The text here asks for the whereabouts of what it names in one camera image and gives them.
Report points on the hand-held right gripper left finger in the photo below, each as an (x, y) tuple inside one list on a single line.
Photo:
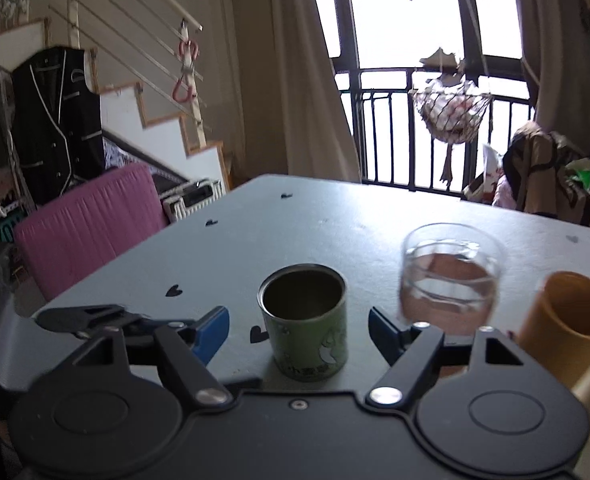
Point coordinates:
[(214, 327)]

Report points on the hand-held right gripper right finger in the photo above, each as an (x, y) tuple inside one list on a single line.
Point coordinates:
[(382, 332)]

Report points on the orange plastic cup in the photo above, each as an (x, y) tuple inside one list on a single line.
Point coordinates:
[(550, 330)]

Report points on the green printed tin cup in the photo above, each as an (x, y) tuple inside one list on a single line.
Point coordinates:
[(305, 345)]

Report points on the clear glass cup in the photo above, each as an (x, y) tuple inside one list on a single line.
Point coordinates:
[(450, 285)]

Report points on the white radiator heater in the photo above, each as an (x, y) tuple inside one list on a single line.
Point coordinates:
[(195, 199)]

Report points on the pink padded chair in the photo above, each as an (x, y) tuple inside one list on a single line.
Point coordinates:
[(90, 225)]

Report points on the white wooden-edged staircase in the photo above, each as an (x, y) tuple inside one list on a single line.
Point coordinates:
[(175, 135)]

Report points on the white paper bag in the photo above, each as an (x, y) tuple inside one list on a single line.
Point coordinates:
[(490, 160)]

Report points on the black balcony railing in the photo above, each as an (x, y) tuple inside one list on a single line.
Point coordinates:
[(390, 125)]

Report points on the pink hanging hooks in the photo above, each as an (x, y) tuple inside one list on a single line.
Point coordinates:
[(185, 75)]

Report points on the black vest with white trim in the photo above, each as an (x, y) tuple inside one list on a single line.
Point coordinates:
[(55, 125)]

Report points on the beige curtain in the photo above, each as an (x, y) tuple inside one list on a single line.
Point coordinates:
[(310, 85), (550, 50)]

